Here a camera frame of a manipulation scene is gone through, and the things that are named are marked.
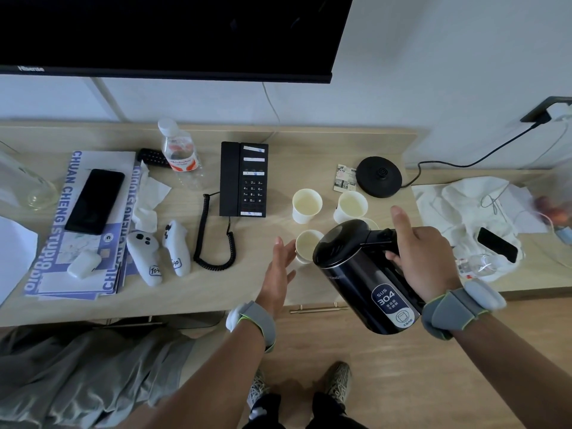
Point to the person's right hand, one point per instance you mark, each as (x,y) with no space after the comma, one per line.
(429,263)

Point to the white earbud case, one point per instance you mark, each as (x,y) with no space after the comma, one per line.
(84,264)

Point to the person's left hand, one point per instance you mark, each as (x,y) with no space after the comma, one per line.
(272,281)

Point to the grey left wrist tracker band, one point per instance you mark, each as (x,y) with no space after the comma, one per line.
(257,319)

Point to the white crumpled plastic bag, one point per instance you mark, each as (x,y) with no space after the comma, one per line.
(456,205)

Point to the white paper sheet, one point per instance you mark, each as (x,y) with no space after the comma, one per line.
(15,254)

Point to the grey right wrist tracker band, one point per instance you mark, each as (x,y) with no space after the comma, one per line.
(456,306)

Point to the round black kettle base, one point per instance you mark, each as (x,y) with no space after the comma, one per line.
(379,176)

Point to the black electric kettle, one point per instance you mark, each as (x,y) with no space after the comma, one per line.
(357,272)

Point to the person's right thumb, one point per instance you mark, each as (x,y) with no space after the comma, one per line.
(403,225)

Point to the clear glass bottle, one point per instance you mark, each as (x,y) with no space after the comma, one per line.
(27,185)

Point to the blue and white magazine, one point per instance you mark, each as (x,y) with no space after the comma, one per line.
(58,263)

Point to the person's left thumb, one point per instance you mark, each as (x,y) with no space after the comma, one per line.
(290,278)

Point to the black flat television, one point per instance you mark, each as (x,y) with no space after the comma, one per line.
(170,31)

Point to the person's patterned shoe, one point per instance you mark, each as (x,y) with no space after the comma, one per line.
(338,382)
(258,388)

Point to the small printed card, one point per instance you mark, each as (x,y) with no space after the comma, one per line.
(344,178)

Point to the grey wrist tracker band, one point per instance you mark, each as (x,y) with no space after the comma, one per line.
(456,306)
(257,319)

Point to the small black smartphone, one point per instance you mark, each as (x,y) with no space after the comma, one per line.
(497,244)

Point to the black remote control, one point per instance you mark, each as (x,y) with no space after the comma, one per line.
(149,157)

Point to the clear bag with orange contents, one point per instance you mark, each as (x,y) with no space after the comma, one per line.
(552,205)

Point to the white crumpled tissue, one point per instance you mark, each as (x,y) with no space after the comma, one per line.
(149,198)

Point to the black desk telephone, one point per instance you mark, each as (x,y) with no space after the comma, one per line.
(243,178)

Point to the person's right patterned shoe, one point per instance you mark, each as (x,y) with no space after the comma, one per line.
(338,382)

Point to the person's left patterned shoe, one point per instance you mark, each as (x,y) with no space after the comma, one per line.
(258,388)

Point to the clear plastic water bottle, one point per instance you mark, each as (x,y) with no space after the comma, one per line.
(178,149)

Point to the white handheld controller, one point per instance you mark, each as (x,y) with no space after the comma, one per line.
(176,250)
(145,256)

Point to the person's right forearm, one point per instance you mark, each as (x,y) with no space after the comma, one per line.
(518,366)

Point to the person's left forearm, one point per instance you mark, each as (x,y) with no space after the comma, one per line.
(219,384)

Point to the grey fabric garment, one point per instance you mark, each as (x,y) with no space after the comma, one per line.
(76,375)

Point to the person's black trousers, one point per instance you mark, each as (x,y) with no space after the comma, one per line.
(326,415)

